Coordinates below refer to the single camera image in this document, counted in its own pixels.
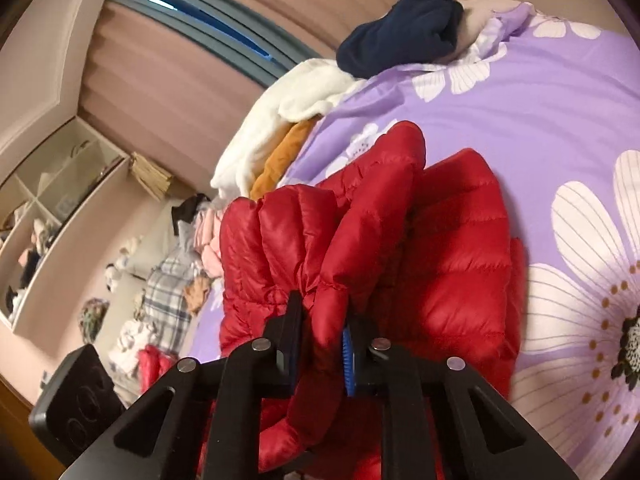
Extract red down jacket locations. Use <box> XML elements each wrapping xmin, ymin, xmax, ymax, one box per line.
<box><xmin>197</xmin><ymin>120</ymin><xmax>527</xmax><ymax>480</ymax></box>

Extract small folded red jacket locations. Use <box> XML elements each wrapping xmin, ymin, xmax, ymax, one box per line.
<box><xmin>137</xmin><ymin>344</ymin><xmax>181</xmax><ymax>406</ymax></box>

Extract black garment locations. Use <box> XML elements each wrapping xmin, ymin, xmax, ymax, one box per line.
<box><xmin>171</xmin><ymin>194</ymin><xmax>213</xmax><ymax>226</ymax></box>

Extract beige pillow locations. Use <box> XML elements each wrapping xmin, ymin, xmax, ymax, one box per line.
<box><xmin>125</xmin><ymin>205</ymin><xmax>186</xmax><ymax>281</ymax></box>

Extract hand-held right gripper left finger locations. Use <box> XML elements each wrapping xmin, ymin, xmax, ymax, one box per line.
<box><xmin>60</xmin><ymin>290</ymin><xmax>306</xmax><ymax>480</ymax></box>

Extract navy fleece garment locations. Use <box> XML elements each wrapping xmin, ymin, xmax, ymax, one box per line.
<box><xmin>336</xmin><ymin>0</ymin><xmax>465</xmax><ymax>80</ymax></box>

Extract white plush toys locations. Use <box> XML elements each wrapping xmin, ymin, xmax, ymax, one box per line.
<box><xmin>105</xmin><ymin>235</ymin><xmax>146</xmax><ymax>291</ymax></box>

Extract pink garment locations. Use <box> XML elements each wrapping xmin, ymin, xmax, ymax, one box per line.
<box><xmin>194</xmin><ymin>207</ymin><xmax>226</xmax><ymax>278</ymax></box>

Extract teal sheer curtain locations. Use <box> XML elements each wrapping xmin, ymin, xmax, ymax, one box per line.
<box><xmin>111</xmin><ymin>0</ymin><xmax>286</xmax><ymax>78</ymax></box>

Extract purple floral blanket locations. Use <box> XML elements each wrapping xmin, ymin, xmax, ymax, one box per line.
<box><xmin>192</xmin><ymin>2</ymin><xmax>640</xmax><ymax>480</ymax></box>

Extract tan small cloth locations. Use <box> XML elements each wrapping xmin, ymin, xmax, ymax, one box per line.
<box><xmin>184</xmin><ymin>276</ymin><xmax>212</xmax><ymax>311</ymax></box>

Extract pink curtain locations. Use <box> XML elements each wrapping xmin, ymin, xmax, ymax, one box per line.
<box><xmin>125</xmin><ymin>0</ymin><xmax>481</xmax><ymax>61</ymax></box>
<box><xmin>80</xmin><ymin>7</ymin><xmax>281</xmax><ymax>201</ymax></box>

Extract orange garment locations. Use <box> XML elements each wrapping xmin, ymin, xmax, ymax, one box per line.
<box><xmin>249</xmin><ymin>117</ymin><xmax>321</xmax><ymax>201</ymax></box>

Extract white shelf unit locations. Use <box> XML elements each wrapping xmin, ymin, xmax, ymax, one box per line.
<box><xmin>0</xmin><ymin>0</ymin><xmax>132</xmax><ymax>336</ymax></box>

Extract straw tassel hanging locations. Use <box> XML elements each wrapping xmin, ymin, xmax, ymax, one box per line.
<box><xmin>130</xmin><ymin>152</ymin><xmax>173</xmax><ymax>201</ymax></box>

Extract plaid grey garment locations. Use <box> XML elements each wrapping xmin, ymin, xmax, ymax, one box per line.
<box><xmin>142</xmin><ymin>250</ymin><xmax>201</xmax><ymax>356</ymax></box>

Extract white fleece garment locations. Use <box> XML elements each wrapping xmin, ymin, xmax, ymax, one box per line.
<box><xmin>211</xmin><ymin>58</ymin><xmax>368</xmax><ymax>206</ymax></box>

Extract white ruffled cloth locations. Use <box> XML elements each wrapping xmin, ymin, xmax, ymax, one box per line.
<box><xmin>107</xmin><ymin>317</ymin><xmax>156</xmax><ymax>376</ymax></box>

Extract dark floral cushion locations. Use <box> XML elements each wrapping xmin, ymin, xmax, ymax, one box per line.
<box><xmin>77</xmin><ymin>297</ymin><xmax>111</xmax><ymax>343</ymax></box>

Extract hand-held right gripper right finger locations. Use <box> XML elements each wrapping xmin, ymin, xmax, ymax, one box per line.
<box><xmin>342</xmin><ymin>317</ymin><xmax>581</xmax><ymax>480</ymax></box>

